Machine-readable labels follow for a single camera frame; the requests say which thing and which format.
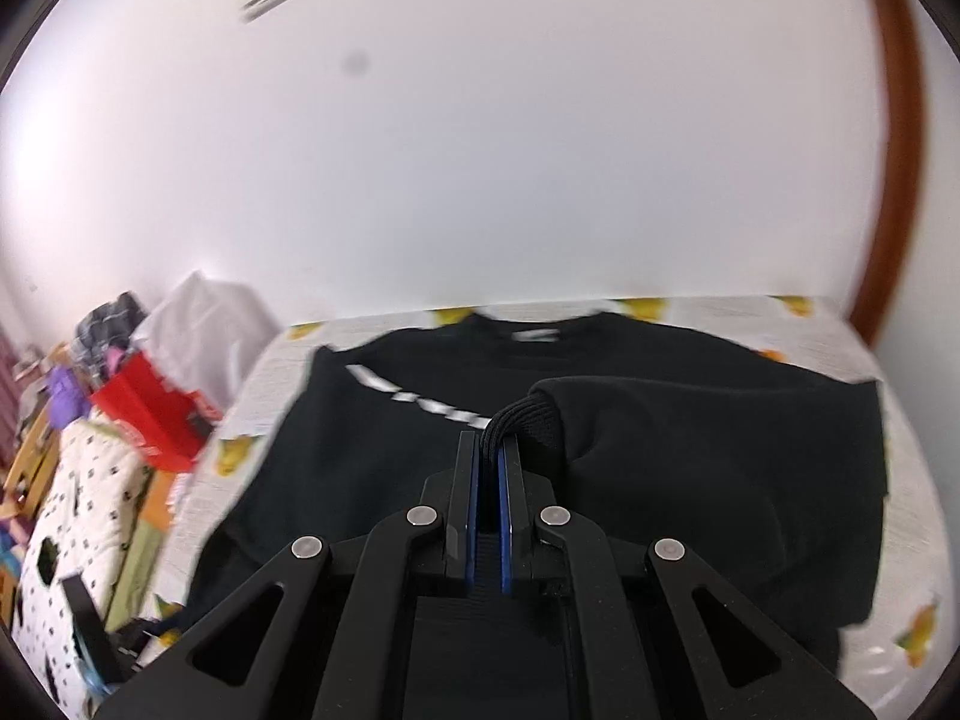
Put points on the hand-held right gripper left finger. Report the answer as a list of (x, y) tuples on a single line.
[(469, 510)]

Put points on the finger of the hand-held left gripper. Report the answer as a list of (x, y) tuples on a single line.
[(86, 622)]

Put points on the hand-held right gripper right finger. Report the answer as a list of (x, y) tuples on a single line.
[(507, 517)]

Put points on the black sweater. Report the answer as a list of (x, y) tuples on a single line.
[(360, 465)]

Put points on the white spotted cloth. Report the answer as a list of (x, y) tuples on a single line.
[(82, 510)]

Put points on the orange cardboard box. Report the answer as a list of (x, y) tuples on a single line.
[(161, 499)]

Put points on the red paper bag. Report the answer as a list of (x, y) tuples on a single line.
[(150, 412)]

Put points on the purple packet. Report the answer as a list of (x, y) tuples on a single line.
[(66, 394)]

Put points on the grey checked cloth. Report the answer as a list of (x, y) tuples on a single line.
[(112, 326)]

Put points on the white paper bag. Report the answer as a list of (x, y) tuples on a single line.
[(206, 330)]

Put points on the fruit print tablecloth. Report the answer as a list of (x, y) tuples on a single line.
[(817, 330)]

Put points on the brown wooden door frame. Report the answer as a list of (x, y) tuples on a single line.
[(900, 127)]

